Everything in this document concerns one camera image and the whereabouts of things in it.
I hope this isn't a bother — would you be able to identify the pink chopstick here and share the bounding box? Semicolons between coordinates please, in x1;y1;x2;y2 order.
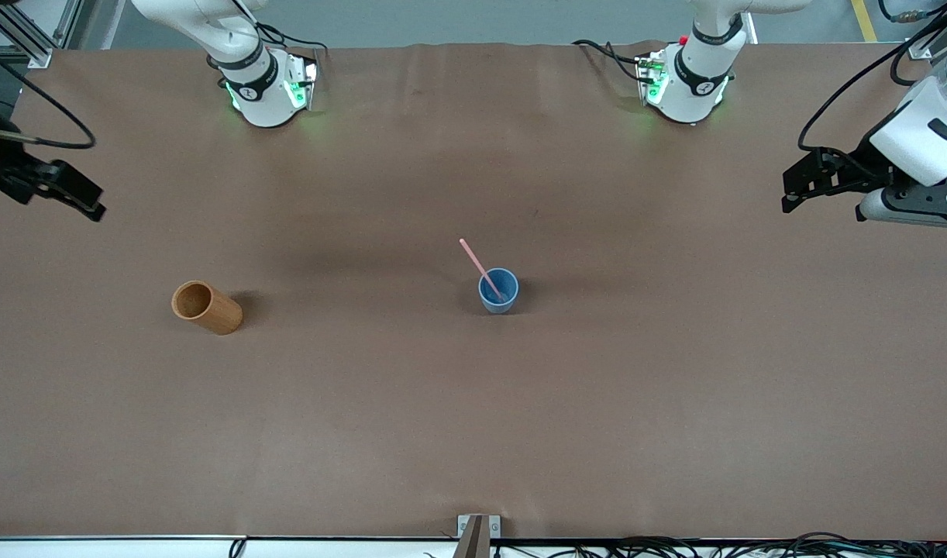
459;238;507;301

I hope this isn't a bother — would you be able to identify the black right base cable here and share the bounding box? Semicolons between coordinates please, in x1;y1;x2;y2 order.
206;0;327;71

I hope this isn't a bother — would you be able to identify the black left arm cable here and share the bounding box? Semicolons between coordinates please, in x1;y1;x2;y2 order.
797;0;947;152

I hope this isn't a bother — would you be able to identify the metal base plate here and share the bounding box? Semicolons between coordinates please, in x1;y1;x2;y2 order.
284;58;319;113
635;53;668;105

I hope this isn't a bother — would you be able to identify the brown upright post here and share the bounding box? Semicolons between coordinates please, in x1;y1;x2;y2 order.
452;515;491;558

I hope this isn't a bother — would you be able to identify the brown table cover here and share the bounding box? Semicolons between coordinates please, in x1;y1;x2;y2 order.
0;40;947;542

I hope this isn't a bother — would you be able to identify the black left base cable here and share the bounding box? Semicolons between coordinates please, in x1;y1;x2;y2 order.
573;39;653;82

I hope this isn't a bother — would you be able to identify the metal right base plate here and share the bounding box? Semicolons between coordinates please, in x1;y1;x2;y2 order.
284;58;319;113

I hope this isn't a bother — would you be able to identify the grey metal bracket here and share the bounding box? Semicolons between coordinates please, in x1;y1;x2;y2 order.
456;514;502;539

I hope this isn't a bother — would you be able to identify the brown wooden cup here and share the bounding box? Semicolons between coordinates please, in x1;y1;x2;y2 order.
171;280;244;336

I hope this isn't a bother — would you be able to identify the aluminium frame profile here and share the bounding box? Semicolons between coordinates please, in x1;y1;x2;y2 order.
0;0;87;69
907;31;947;61

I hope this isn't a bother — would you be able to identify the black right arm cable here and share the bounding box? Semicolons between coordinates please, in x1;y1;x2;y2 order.
0;39;96;150

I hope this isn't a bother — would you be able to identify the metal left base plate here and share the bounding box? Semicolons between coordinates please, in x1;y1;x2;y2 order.
635;53;668;105

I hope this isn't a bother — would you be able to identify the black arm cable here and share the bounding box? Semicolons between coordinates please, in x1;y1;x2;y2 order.
797;0;947;152
0;39;96;150

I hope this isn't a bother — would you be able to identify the black base cable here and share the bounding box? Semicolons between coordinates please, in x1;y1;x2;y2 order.
206;0;327;71
573;39;653;82

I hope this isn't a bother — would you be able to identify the blue cup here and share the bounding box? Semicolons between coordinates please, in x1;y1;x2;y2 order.
478;267;520;315

